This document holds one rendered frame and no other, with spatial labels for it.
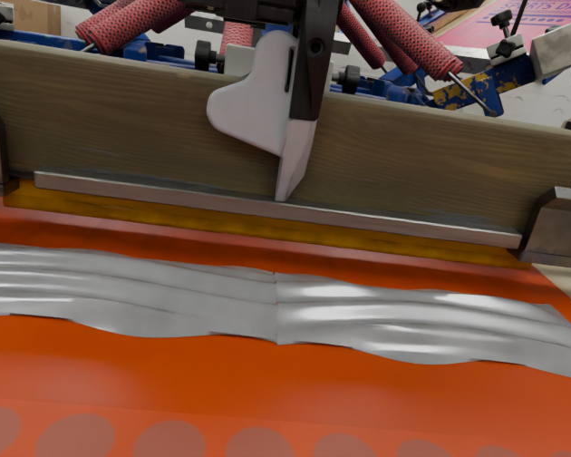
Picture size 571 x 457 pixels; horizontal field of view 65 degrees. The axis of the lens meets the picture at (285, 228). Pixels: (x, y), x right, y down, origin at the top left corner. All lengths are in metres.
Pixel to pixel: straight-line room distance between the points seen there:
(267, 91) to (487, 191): 0.15
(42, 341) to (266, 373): 0.09
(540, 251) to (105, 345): 0.26
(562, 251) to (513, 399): 0.14
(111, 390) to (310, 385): 0.08
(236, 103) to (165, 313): 0.11
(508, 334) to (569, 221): 0.09
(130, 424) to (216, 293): 0.09
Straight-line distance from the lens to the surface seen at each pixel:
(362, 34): 1.34
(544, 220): 0.32
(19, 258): 0.27
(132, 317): 0.22
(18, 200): 0.33
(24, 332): 0.22
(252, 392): 0.19
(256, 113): 0.25
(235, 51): 0.55
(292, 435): 0.17
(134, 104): 0.28
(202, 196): 0.27
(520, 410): 0.23
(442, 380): 0.22
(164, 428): 0.17
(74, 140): 0.29
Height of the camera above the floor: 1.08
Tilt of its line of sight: 21 degrees down
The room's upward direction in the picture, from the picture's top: 9 degrees clockwise
